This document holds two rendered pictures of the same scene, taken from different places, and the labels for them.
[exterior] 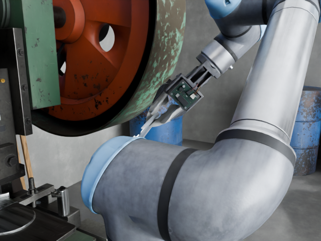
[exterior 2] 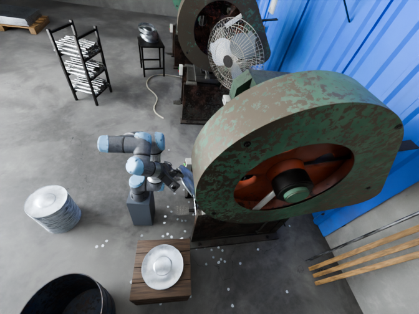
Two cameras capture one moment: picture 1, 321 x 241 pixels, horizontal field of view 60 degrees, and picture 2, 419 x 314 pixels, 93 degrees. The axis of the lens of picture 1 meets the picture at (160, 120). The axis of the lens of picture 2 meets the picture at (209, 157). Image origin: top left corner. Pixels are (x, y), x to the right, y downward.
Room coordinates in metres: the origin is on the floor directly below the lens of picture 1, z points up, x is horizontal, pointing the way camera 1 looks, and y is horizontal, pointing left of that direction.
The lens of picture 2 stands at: (1.21, -0.36, 1.98)
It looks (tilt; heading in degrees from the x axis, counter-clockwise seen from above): 48 degrees down; 132
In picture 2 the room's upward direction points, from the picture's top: 13 degrees clockwise
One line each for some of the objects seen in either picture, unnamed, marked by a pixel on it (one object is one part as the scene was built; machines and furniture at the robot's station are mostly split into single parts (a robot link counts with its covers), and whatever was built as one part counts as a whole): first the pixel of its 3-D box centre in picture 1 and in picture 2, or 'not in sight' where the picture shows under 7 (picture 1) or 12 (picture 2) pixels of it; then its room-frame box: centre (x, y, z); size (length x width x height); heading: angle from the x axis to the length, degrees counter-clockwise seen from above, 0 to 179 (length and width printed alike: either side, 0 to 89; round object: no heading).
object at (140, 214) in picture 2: not in sight; (142, 206); (0.32, -0.12, 0.23); 0.18 x 0.18 x 0.45; 53
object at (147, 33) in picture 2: not in sight; (151, 50); (-2.30, 1.32, 0.40); 0.45 x 0.40 x 0.79; 163
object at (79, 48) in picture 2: not in sight; (84, 65); (-1.91, 0.12, 0.47); 0.46 x 0.43 x 0.95; 41
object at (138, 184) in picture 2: not in sight; (138, 183); (0.33, -0.12, 0.62); 0.13 x 0.12 x 0.14; 57
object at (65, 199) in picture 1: (63, 200); not in sight; (0.81, 0.31, 0.75); 0.03 x 0.03 x 0.10; 61
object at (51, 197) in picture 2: not in sight; (46, 200); (-0.07, -0.74, 0.35); 0.29 x 0.29 x 0.01
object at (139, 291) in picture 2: not in sight; (163, 271); (0.89, -0.23, 0.18); 0.40 x 0.38 x 0.35; 57
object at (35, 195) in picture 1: (34, 191); not in sight; (0.86, 0.42, 0.76); 0.17 x 0.06 x 0.10; 151
